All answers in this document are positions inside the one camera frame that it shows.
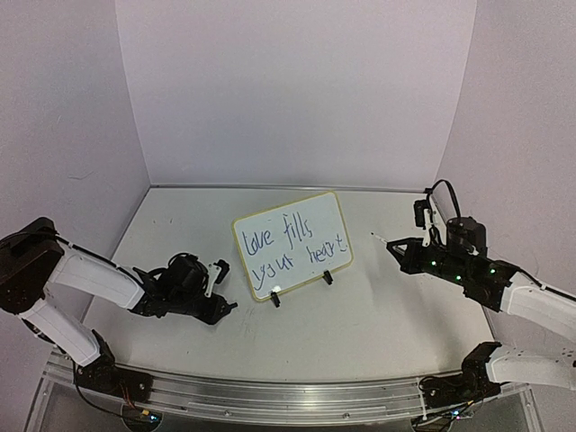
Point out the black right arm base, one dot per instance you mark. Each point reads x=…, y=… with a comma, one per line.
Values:
x=470, y=384

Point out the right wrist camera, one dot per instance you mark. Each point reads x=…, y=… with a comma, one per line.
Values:
x=423, y=215

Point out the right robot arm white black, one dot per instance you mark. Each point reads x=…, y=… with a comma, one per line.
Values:
x=499, y=286

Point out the black right whiteboard foot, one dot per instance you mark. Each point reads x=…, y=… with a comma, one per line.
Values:
x=327, y=276

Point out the white marker pen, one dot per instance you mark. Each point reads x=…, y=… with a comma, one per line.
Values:
x=379, y=238

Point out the yellow framed small whiteboard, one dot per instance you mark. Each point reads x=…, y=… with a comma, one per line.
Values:
x=290, y=245

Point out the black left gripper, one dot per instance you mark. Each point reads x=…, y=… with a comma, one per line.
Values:
x=211, y=315

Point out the aluminium front rail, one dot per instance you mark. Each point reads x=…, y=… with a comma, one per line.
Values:
x=180, y=402

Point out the aluminium back table rail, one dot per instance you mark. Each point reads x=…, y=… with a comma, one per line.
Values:
x=293, y=187

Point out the black whiteboard foot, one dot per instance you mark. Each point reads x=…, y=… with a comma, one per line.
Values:
x=327, y=276
x=275, y=299

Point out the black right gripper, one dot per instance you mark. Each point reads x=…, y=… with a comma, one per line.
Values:
x=415, y=256

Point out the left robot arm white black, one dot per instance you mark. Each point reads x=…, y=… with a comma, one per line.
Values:
x=36, y=259

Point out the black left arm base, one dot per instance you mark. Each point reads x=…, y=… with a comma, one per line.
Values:
x=103, y=375

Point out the black left whiteboard foot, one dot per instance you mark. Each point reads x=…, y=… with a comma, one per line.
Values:
x=275, y=299

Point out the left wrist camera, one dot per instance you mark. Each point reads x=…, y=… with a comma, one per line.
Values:
x=216, y=273

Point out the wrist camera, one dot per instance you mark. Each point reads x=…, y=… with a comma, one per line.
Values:
x=423, y=215
x=216, y=273

